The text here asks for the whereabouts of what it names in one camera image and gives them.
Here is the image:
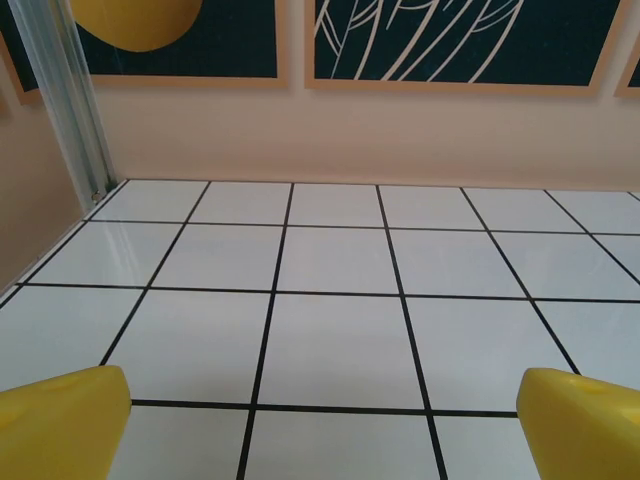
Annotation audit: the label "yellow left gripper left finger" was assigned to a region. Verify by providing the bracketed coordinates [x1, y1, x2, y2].
[0, 364, 132, 480]

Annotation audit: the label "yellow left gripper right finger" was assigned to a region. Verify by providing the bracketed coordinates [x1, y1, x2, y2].
[517, 367, 640, 480]

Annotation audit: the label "aluminium frame post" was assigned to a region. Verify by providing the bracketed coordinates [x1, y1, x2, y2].
[9, 0, 119, 207]

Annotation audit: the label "wall panel orange circle leaves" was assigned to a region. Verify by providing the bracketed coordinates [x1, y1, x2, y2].
[303, 0, 610, 97]

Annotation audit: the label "wall panel small gold oval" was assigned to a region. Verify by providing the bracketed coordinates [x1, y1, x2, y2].
[74, 0, 292, 92]

